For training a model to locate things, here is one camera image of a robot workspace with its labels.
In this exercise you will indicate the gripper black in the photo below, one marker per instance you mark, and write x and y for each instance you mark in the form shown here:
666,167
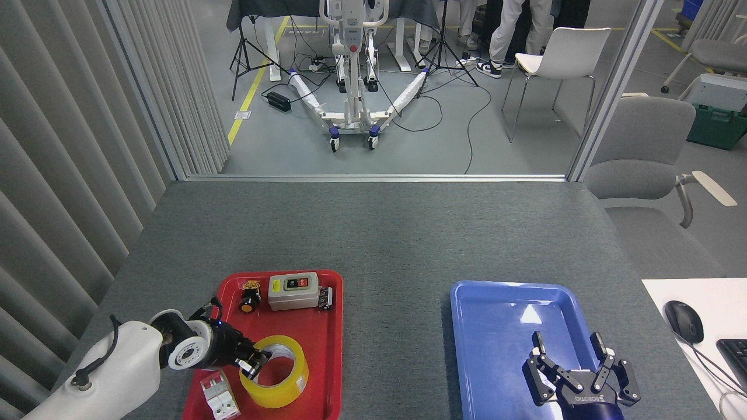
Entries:
589,405
227,347

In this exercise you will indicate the yellow tape roll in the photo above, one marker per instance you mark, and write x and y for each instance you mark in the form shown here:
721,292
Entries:
286,394

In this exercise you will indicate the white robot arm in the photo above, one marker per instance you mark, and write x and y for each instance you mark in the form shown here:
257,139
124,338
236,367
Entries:
122,367

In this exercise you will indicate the white circuit breaker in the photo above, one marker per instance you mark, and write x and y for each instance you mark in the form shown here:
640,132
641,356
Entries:
220,399

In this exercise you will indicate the black yellow push button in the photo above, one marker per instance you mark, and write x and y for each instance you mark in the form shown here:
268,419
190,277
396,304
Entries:
250,303

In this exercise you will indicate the red plastic tray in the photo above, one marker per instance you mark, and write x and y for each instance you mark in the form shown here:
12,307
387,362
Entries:
324,350

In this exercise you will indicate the small black terminal block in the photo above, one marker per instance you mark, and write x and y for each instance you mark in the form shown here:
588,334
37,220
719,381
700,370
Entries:
325,297

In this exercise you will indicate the blue plastic tray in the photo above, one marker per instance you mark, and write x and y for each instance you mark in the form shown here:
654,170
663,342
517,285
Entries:
490,350

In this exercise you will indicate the black computer mouse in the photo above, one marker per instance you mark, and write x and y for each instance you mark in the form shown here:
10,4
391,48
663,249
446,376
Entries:
684,321

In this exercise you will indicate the white desk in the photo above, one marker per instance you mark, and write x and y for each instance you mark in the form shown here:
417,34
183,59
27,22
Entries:
715,303

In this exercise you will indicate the black keyboard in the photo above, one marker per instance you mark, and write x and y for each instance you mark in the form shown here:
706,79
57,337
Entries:
736,359

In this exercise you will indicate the grey office chair with armrest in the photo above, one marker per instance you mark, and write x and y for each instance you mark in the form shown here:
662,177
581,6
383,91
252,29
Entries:
636,146

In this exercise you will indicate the grey ribbed partition panel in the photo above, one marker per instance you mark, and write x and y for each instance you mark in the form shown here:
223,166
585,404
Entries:
58,175

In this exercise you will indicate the white power strip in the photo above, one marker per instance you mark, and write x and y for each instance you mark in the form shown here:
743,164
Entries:
317,65

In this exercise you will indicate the white stand on wheels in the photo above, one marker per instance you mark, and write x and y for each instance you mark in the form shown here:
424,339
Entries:
353,70

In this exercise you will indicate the black tripod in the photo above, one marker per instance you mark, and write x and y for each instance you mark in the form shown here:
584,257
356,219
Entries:
241,52
443,46

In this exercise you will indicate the grey box on bin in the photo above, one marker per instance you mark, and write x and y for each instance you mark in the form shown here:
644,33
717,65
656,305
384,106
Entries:
721,92

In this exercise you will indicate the white plastic chair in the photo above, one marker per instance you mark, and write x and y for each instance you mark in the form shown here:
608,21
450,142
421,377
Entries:
569,52

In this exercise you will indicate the dark table with white legs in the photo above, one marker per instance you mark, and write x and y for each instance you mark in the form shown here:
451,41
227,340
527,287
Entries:
274,11

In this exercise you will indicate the person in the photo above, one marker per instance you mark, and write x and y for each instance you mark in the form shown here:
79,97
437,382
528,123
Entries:
510,35

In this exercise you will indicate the grey chair with metal legs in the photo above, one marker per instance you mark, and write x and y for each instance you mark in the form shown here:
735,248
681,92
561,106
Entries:
721,55

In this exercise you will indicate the grey two-button switch box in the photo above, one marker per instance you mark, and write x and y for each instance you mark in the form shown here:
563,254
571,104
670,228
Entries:
292,297

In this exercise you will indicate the silver post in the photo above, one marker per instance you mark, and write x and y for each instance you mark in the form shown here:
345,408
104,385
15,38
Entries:
613,87

